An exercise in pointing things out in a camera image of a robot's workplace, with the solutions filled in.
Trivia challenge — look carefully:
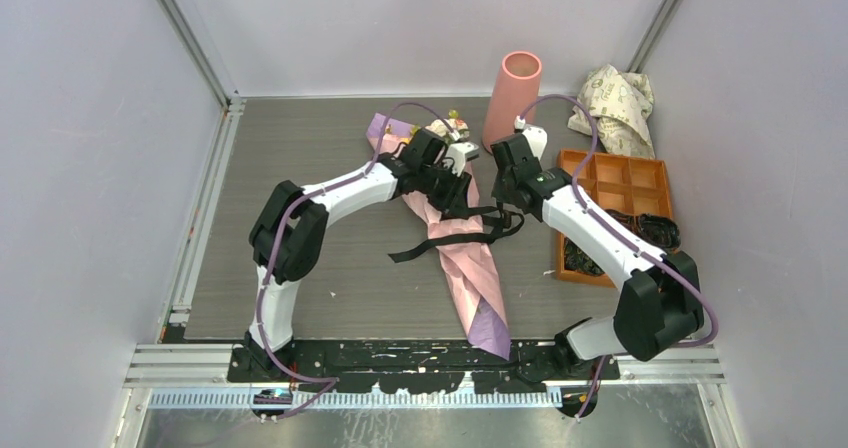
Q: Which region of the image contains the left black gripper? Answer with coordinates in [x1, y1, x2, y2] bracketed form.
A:
[417, 161, 471, 219]

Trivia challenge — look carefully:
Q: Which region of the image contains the pink flower bouquet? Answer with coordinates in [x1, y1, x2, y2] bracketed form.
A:
[366, 113, 512, 360]

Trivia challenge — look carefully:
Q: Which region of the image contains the black ribbon with gold text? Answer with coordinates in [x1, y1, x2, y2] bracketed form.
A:
[388, 202, 525, 263]

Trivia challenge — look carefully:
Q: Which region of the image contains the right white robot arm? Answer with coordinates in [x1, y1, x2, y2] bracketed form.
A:
[491, 128, 706, 379]

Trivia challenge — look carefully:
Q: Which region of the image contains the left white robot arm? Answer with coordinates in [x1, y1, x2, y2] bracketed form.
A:
[249, 130, 479, 381]

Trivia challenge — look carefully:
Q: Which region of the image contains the pink cylindrical vase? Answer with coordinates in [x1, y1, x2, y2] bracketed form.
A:
[482, 51, 542, 153]

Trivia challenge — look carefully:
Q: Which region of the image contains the orange compartment tray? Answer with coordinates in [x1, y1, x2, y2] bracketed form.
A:
[555, 153, 673, 288]

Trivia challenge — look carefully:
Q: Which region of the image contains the crumpled printed paper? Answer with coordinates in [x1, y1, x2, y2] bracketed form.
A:
[567, 64, 656, 159]

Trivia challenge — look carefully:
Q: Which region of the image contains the black rolled ribbon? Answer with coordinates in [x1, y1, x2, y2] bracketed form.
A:
[636, 213, 681, 252]

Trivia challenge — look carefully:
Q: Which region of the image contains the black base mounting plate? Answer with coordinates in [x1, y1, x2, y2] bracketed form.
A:
[226, 337, 619, 417]

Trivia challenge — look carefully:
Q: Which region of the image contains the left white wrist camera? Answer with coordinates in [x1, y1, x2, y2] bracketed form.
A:
[442, 141, 480, 176]

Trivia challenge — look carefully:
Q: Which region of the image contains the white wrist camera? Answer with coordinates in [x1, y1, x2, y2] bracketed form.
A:
[442, 141, 480, 176]
[514, 116, 548, 159]

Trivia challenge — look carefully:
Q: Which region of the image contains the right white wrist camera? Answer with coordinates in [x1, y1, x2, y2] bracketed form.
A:
[514, 116, 548, 159]

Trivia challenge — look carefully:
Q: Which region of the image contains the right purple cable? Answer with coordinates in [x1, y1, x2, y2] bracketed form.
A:
[515, 93, 722, 422]

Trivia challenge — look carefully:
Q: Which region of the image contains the purple cable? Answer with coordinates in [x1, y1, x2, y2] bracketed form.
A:
[515, 93, 722, 422]
[254, 101, 462, 422]

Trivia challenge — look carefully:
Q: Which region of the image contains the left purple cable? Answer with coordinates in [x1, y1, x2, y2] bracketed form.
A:
[254, 101, 462, 422]

